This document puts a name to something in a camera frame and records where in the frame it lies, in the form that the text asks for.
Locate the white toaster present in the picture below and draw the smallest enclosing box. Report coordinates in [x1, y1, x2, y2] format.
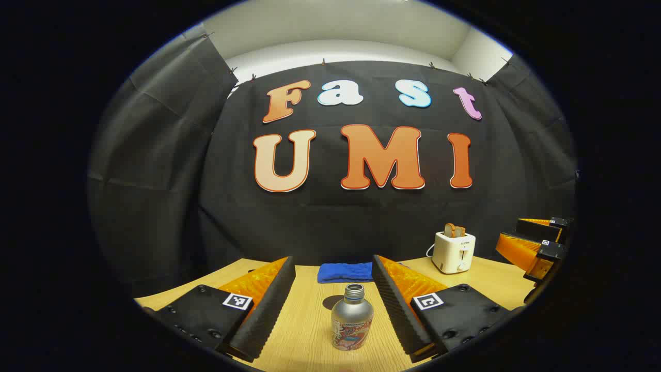
[432, 231, 476, 274]

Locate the blue towel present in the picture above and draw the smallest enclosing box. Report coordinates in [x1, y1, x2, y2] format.
[317, 262, 374, 284]

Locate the black backdrop cloth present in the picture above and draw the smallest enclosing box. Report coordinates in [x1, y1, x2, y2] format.
[87, 31, 578, 298]

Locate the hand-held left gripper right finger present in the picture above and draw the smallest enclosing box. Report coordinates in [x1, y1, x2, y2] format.
[372, 254, 517, 363]

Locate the silver water bottle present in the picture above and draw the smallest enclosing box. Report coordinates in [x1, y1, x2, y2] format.
[331, 284, 373, 351]

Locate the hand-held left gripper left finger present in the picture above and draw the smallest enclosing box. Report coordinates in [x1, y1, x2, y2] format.
[140, 256, 296, 363]

